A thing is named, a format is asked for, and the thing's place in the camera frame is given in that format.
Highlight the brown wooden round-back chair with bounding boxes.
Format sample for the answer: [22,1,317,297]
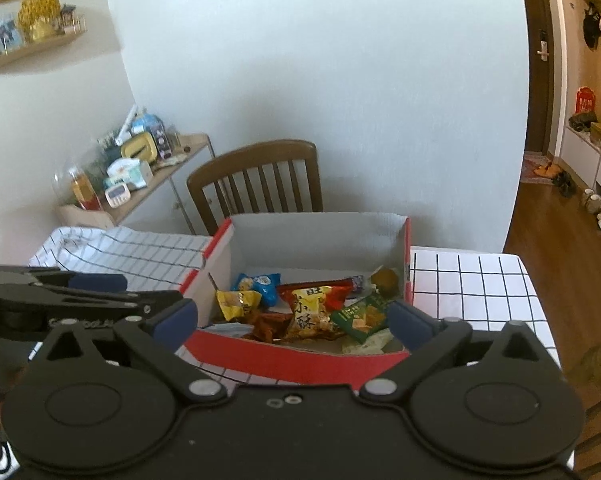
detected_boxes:
[563,342,601,478]

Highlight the white blue-edged snack bag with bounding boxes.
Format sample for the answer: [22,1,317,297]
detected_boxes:
[205,321,256,336]

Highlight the blue cookie packet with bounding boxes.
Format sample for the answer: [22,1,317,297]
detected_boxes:
[230,272,282,307]

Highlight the patterned doormat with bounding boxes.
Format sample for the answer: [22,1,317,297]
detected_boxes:
[523,154,551,184]

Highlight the small yellow snack packet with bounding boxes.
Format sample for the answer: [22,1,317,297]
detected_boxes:
[215,290,262,322]

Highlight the round gold brown candy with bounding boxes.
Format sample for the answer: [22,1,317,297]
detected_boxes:
[371,267,401,298]

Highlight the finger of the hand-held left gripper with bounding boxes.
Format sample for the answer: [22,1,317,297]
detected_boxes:
[0,284,184,321]
[0,265,130,294]

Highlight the gold ornament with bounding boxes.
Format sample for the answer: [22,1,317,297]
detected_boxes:
[18,0,62,43]

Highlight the green snack packet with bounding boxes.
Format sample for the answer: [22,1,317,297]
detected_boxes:
[329,296,392,343]

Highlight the white timer clock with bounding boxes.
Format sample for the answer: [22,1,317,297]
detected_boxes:
[104,185,131,208]

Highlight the standing photo cards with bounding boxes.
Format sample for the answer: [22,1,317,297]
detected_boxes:
[0,17,24,51]

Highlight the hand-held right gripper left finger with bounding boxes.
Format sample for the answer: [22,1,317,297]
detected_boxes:
[40,299,228,403]

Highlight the cream snack bag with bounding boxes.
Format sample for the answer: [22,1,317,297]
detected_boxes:
[341,330,396,356]

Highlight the white green tissue pack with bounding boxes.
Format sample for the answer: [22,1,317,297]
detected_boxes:
[105,157,154,188]

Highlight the brown chip bag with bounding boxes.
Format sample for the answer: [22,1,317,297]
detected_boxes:
[243,307,294,345]

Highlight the black hanging hat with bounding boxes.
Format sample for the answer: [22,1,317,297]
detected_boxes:
[583,2,601,51]

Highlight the orange drink bottle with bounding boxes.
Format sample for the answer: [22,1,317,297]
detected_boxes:
[69,166,104,212]

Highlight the dark shoes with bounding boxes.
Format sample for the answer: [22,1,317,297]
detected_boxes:
[553,172,577,197]

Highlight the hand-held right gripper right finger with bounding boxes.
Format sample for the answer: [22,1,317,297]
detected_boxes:
[358,300,549,403]

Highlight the wooden white side cabinet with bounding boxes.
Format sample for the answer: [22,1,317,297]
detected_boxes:
[58,133,216,236]

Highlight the red cardboard box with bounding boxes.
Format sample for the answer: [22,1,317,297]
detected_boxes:
[180,212,414,386]

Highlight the white tube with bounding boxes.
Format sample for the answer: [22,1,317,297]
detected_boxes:
[115,105,141,143]

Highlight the brown wooden slatted chair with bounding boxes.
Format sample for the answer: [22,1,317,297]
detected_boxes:
[186,140,325,236]

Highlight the red yellow snack bag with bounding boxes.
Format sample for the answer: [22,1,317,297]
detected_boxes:
[278,282,354,341]

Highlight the brown wooden door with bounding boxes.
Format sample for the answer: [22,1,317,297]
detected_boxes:
[518,0,556,156]

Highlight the wooden wall shelf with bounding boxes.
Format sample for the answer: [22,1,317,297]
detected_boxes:
[0,25,88,75]

